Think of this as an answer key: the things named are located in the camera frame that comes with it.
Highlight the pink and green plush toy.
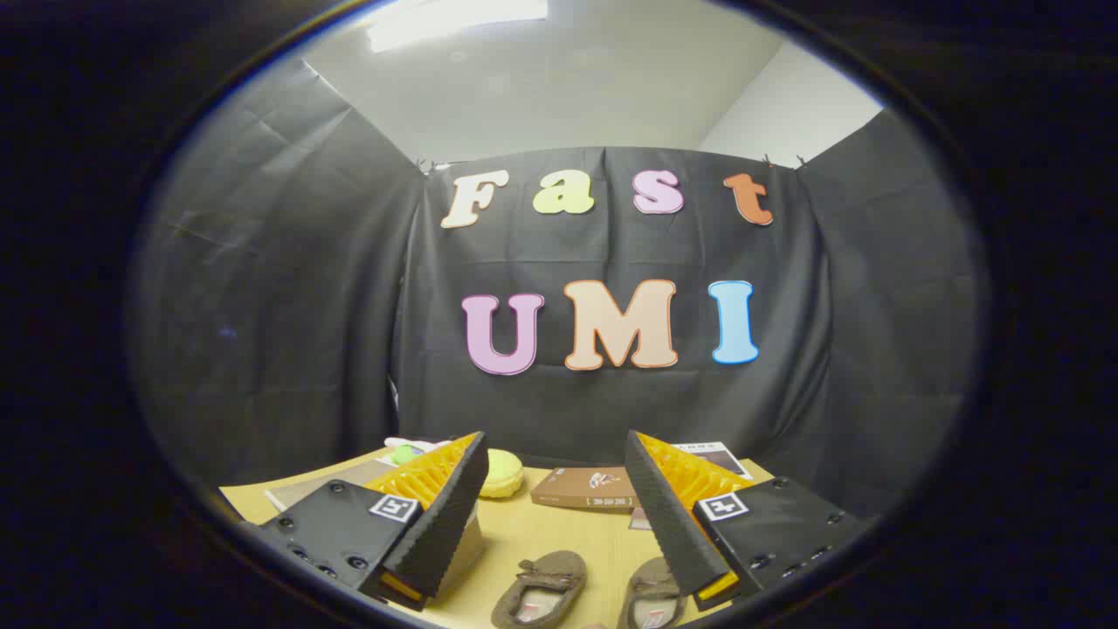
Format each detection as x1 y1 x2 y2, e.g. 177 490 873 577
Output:
383 436 431 466

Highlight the beige fabric storage box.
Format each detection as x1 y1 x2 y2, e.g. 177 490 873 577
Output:
265 450 487 610

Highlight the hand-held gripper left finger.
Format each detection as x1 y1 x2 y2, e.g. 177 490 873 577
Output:
238 431 490 612

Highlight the white book with dark picture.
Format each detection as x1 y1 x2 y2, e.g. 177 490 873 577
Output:
674 440 754 481

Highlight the yellow round plush cushion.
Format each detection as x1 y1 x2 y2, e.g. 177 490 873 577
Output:
478 448 526 501

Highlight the brown book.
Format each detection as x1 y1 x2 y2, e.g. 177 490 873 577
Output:
530 466 645 512

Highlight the black backdrop cloth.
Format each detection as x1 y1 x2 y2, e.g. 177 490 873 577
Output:
131 57 990 525

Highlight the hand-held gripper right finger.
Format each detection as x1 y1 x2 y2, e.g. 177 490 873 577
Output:
624 429 877 612

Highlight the brown fuzzy shoe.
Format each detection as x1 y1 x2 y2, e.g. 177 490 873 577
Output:
617 557 691 629
491 550 588 629

